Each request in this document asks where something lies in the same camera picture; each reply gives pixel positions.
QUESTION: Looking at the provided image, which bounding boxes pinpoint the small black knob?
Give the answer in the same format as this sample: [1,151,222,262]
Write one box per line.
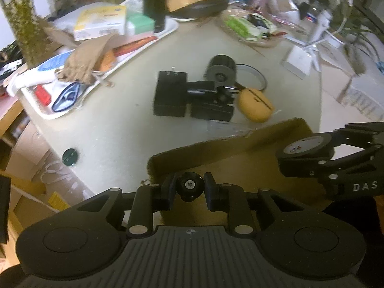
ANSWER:
[176,172,205,202]

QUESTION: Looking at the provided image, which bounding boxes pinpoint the black rectangular block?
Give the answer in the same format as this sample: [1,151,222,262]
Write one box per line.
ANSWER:
[191,101,234,122]

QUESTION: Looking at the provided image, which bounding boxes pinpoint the brown cardboard box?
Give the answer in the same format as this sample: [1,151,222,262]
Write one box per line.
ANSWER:
[147,118,331,210]

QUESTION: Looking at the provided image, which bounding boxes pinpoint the small black round cap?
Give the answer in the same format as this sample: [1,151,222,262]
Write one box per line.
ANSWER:
[62,148,79,167]

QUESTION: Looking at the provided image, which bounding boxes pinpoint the yellow round case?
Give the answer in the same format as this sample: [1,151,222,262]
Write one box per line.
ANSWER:
[237,88,275,123]

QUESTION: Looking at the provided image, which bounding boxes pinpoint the white power bank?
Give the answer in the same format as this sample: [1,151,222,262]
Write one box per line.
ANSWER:
[282,46,312,79]

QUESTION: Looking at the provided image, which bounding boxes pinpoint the black power adapter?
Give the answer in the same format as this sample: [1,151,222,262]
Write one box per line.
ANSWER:
[153,71,187,117]

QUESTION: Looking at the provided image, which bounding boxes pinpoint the white gimbal tripod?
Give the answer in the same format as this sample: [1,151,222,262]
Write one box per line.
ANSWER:
[303,0,355,73]

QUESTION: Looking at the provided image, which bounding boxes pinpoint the blue carabiner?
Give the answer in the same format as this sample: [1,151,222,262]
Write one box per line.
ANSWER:
[51,81,81,113]

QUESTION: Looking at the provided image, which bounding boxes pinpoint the white plastic tray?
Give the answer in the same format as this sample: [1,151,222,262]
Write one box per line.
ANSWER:
[6,1,178,120]

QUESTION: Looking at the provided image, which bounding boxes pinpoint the red small block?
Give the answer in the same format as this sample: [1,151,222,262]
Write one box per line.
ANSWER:
[34,84,51,107]

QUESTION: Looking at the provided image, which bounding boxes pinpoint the brown cloth pouch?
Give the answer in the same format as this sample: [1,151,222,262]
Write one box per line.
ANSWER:
[56,33,117,85]

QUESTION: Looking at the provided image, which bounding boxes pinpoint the glass dish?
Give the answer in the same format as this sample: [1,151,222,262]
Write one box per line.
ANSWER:
[217,8,287,48]

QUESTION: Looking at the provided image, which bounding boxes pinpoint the green wipe packets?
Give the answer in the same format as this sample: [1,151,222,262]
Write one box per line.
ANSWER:
[225,16,263,41]

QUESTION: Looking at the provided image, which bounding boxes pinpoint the green white box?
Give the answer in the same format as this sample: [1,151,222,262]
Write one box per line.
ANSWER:
[126,13,155,36]

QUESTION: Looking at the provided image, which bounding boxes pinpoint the yellow white medicine box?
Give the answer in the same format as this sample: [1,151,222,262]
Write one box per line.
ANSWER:
[73,5,126,41]

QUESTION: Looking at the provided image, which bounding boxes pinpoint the glass vase with stems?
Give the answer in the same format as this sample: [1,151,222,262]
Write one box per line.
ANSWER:
[1,0,48,68]

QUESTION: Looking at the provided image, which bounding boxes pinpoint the black zip case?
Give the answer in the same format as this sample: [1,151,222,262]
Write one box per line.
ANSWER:
[169,0,230,18]

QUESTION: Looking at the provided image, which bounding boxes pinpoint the metal ring band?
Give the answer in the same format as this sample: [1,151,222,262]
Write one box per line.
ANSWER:
[236,64,268,91]

